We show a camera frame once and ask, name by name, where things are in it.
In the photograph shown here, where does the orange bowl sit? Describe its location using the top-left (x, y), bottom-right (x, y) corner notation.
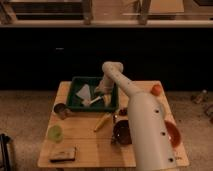
top-left (165, 121), bottom-right (181, 148)

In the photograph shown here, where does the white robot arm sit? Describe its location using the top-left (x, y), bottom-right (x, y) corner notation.
top-left (96, 61), bottom-right (179, 171)

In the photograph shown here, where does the bunch of dark grapes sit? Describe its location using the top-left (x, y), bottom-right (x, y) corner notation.
top-left (119, 107), bottom-right (127, 116)

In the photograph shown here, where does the small metal cup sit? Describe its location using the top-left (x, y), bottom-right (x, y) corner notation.
top-left (53, 103), bottom-right (68, 120)

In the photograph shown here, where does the orange fruit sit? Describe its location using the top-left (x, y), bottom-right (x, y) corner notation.
top-left (151, 84), bottom-right (162, 96)

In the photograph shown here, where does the dark purple bowl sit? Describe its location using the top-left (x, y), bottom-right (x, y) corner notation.
top-left (113, 120), bottom-right (132, 145)

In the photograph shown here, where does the wooden shelf rail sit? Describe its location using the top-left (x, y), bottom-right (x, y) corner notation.
top-left (0, 0), bottom-right (213, 28)

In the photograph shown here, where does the yellow banana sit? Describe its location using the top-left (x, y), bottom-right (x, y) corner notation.
top-left (93, 113), bottom-right (112, 132)

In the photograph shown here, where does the wooden table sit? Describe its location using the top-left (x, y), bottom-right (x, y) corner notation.
top-left (38, 81), bottom-right (189, 170)

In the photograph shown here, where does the green plastic cup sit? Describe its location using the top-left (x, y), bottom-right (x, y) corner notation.
top-left (47, 125), bottom-right (63, 143)

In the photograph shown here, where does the black chair part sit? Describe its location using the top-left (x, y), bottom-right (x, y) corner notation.
top-left (0, 133), bottom-right (12, 171)

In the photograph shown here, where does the grey cloth in tray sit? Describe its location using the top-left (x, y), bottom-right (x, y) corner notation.
top-left (76, 84), bottom-right (91, 100)

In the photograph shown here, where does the green plastic tray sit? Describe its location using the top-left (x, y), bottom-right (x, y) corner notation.
top-left (66, 76), bottom-right (119, 113)

